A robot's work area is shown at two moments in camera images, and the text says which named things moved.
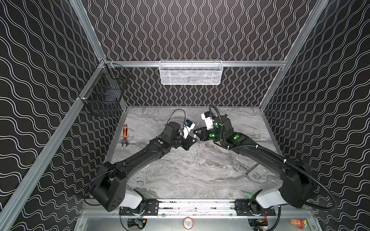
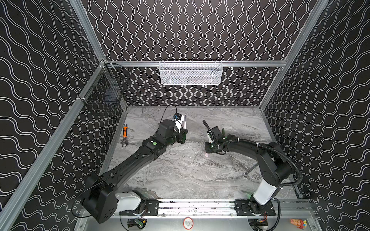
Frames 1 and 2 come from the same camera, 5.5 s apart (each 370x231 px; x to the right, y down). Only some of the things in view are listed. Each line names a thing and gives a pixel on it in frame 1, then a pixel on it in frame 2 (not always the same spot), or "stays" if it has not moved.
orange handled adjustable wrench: x=125 y=135 stays
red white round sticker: x=188 y=223 stays
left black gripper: x=188 y=141 → x=181 y=137
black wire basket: x=102 y=95 stays
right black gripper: x=204 y=134 → x=212 y=139
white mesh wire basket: x=191 y=72 stays
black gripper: x=187 y=128 → x=178 y=118
